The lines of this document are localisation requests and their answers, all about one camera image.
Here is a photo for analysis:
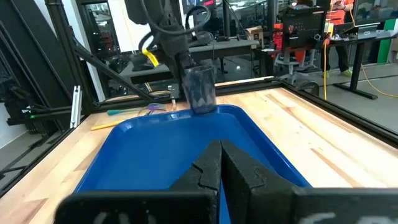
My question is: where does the silver aluminium bracket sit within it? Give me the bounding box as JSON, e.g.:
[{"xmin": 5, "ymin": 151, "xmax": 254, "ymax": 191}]
[{"xmin": 70, "ymin": 85, "xmax": 83, "ymax": 129}]

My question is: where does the green panel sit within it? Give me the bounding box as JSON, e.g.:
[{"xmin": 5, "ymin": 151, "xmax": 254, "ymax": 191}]
[{"xmin": 377, "ymin": 18, "xmax": 398, "ymax": 65}]

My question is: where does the blue plastic tray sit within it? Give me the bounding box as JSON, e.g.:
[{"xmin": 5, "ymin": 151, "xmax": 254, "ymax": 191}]
[{"xmin": 74, "ymin": 104, "xmax": 313, "ymax": 224}]

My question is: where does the dark translucent plastic cup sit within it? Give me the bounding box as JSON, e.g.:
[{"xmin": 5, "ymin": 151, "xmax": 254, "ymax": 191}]
[{"xmin": 181, "ymin": 64, "xmax": 218, "ymax": 115}]

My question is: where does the yellow cable tag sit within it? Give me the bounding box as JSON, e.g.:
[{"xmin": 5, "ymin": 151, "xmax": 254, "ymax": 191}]
[{"xmin": 142, "ymin": 48, "xmax": 160, "ymax": 68}]

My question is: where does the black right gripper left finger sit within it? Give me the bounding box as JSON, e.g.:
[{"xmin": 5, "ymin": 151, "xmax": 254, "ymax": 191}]
[{"xmin": 54, "ymin": 139, "xmax": 222, "ymax": 224}]

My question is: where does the fork with teal handle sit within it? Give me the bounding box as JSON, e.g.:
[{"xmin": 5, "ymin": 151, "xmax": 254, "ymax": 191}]
[{"xmin": 106, "ymin": 103, "xmax": 168, "ymax": 117}]

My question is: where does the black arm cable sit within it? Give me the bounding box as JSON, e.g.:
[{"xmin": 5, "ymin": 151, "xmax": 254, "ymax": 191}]
[{"xmin": 139, "ymin": 0, "xmax": 213, "ymax": 52}]

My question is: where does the cardboard box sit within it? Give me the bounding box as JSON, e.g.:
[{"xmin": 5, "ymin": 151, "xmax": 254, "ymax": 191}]
[{"xmin": 244, "ymin": 26, "xmax": 265, "ymax": 48}]

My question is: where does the black upright frame post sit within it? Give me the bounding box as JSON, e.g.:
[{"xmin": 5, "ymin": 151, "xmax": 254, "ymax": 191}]
[{"xmin": 45, "ymin": 0, "xmax": 98, "ymax": 113}]

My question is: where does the black pegboard cart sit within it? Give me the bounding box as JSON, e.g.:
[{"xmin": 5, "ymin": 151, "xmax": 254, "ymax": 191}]
[{"xmin": 280, "ymin": 5, "xmax": 328, "ymax": 51}]

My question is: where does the white office chair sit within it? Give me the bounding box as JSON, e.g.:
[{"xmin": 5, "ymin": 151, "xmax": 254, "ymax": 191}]
[{"xmin": 273, "ymin": 46, "xmax": 318, "ymax": 85}]

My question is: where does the black aluminium table frame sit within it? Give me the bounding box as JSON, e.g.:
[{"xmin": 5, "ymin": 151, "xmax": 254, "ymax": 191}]
[{"xmin": 0, "ymin": 76, "xmax": 398, "ymax": 198}]

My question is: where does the black arched handle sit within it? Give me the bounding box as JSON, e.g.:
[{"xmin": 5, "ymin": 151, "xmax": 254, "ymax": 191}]
[{"xmin": 294, "ymin": 80, "xmax": 321, "ymax": 96}]

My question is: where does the black diagonal frame strut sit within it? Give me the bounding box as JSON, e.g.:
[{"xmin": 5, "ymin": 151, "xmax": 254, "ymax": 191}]
[{"xmin": 71, "ymin": 37, "xmax": 156, "ymax": 101}]

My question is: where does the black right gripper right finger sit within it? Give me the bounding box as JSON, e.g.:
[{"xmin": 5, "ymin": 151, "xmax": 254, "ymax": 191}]
[{"xmin": 221, "ymin": 139, "xmax": 398, "ymax": 224}]

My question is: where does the person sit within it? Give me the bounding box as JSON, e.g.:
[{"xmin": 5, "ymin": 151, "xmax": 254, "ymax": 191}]
[{"xmin": 322, "ymin": 0, "xmax": 356, "ymax": 78}]

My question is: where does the grey desk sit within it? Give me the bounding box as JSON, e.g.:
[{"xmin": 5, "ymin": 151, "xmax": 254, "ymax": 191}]
[{"xmin": 119, "ymin": 39, "xmax": 261, "ymax": 85}]

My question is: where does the yellow cable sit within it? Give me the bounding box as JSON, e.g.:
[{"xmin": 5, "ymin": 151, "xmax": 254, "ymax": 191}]
[{"xmin": 322, "ymin": 0, "xmax": 398, "ymax": 101}]

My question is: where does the grey laptop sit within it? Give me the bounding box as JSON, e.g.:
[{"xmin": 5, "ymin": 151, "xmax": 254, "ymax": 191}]
[{"xmin": 341, "ymin": 22, "xmax": 381, "ymax": 40}]

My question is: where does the spoon with yellow handle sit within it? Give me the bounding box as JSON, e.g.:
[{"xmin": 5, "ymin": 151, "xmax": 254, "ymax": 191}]
[{"xmin": 90, "ymin": 119, "xmax": 126, "ymax": 131}]

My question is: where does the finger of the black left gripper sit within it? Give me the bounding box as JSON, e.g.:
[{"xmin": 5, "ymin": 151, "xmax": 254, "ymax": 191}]
[{"xmin": 174, "ymin": 52, "xmax": 189, "ymax": 94}]

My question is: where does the black standing desk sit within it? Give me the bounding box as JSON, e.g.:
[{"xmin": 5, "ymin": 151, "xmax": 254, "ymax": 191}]
[{"xmin": 328, "ymin": 29, "xmax": 398, "ymax": 100}]

